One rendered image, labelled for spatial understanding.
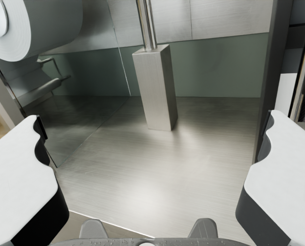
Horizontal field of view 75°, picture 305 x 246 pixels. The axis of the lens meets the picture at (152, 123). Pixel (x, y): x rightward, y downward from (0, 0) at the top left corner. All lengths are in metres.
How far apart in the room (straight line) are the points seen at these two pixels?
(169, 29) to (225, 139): 0.46
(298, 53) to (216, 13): 0.46
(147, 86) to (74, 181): 0.35
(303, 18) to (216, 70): 0.51
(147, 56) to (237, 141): 0.36
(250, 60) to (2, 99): 0.76
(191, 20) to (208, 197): 0.60
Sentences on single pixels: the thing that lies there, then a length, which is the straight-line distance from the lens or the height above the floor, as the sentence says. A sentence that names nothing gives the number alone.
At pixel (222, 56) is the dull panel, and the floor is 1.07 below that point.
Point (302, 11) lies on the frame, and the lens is 0.37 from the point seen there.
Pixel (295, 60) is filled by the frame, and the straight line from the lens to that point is 0.39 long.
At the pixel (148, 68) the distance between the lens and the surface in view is 0.61.
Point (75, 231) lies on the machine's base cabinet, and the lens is 0.76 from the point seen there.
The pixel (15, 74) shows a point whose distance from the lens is 0.60.
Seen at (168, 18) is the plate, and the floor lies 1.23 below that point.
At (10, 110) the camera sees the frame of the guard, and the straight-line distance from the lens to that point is 0.58.
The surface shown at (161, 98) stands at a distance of 0.63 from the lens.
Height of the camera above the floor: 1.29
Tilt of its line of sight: 31 degrees down
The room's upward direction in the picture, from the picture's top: 11 degrees counter-clockwise
